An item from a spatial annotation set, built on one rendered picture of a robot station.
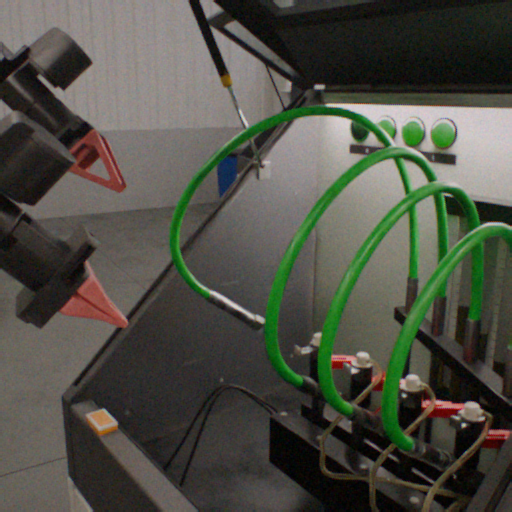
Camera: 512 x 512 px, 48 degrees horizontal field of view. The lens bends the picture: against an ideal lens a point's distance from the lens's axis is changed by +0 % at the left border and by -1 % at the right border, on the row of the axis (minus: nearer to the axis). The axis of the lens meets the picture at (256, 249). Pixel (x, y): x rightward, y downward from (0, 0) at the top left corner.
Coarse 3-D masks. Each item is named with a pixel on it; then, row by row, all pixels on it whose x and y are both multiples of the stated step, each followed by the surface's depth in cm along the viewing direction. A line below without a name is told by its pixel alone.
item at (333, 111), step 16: (288, 112) 80; (304, 112) 80; (320, 112) 81; (336, 112) 81; (352, 112) 82; (256, 128) 79; (368, 128) 83; (240, 144) 79; (384, 144) 85; (208, 160) 79; (400, 160) 86; (400, 176) 87; (192, 192) 79; (176, 208) 80; (416, 208) 89; (176, 224) 80; (416, 224) 89; (176, 240) 80; (416, 240) 90; (176, 256) 81; (416, 256) 90; (416, 272) 91; (192, 288) 83
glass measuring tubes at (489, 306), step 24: (456, 216) 90; (480, 216) 85; (504, 216) 82; (456, 240) 91; (504, 264) 86; (456, 288) 94; (504, 288) 85; (456, 312) 95; (480, 312) 89; (504, 312) 85; (456, 336) 93; (480, 336) 89; (504, 336) 86; (480, 360) 90; (504, 360) 87; (456, 384) 94; (480, 408) 92
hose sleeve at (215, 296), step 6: (216, 294) 84; (210, 300) 84; (216, 300) 84; (222, 300) 84; (228, 300) 85; (216, 306) 85; (222, 306) 84; (228, 306) 84; (234, 306) 85; (228, 312) 85; (234, 312) 85; (240, 312) 85; (246, 312) 86; (240, 318) 86; (246, 318) 86; (252, 318) 86
